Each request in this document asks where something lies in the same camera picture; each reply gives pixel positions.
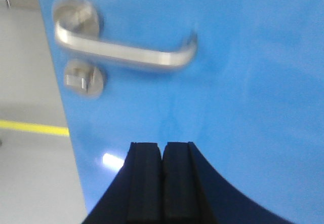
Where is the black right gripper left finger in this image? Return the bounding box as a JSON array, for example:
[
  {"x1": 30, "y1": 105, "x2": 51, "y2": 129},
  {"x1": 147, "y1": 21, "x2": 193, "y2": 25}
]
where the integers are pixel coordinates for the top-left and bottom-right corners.
[{"x1": 83, "y1": 142, "x2": 163, "y2": 223}]

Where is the silver door lever handle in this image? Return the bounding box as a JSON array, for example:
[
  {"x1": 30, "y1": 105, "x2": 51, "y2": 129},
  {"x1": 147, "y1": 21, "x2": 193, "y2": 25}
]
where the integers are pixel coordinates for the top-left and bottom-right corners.
[{"x1": 53, "y1": 0, "x2": 198, "y2": 70}]

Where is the silver door lock thumbturn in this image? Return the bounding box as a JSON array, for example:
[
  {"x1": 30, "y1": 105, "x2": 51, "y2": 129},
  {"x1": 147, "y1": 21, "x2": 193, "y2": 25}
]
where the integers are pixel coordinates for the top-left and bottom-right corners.
[{"x1": 64, "y1": 59, "x2": 107, "y2": 98}]

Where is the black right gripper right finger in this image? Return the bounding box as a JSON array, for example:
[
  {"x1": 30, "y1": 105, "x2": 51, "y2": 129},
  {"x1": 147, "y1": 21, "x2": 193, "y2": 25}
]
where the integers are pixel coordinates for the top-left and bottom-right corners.
[{"x1": 163, "y1": 142, "x2": 286, "y2": 223}]

